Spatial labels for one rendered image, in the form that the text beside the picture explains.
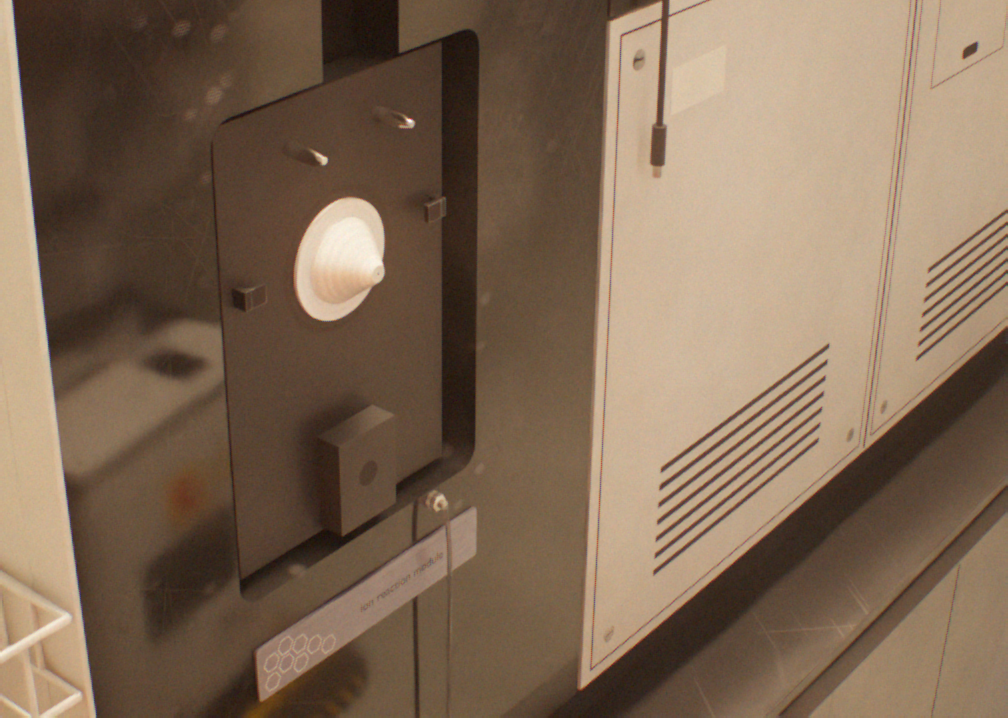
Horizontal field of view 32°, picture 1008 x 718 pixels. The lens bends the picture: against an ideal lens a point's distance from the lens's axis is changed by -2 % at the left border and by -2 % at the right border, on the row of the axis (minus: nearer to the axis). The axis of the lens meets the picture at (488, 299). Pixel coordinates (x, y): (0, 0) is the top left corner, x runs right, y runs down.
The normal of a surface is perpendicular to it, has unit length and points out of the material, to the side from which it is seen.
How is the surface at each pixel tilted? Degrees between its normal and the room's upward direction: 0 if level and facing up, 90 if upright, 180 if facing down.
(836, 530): 0
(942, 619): 90
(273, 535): 90
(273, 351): 90
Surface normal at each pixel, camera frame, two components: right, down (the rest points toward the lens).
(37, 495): -0.63, 0.35
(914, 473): 0.01, -0.89
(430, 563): 0.78, 0.29
